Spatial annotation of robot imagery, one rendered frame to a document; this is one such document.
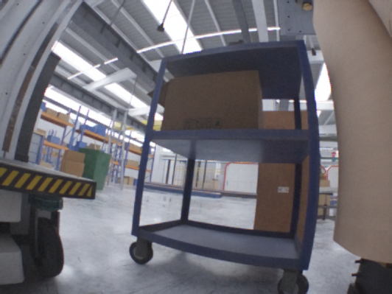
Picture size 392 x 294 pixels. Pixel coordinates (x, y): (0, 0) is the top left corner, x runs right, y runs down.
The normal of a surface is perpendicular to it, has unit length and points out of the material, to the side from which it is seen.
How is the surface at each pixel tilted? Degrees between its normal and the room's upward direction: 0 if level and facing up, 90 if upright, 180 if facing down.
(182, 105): 90
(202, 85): 90
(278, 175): 90
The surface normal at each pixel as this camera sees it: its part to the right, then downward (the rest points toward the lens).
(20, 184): 0.92, 0.03
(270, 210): -0.37, -0.24
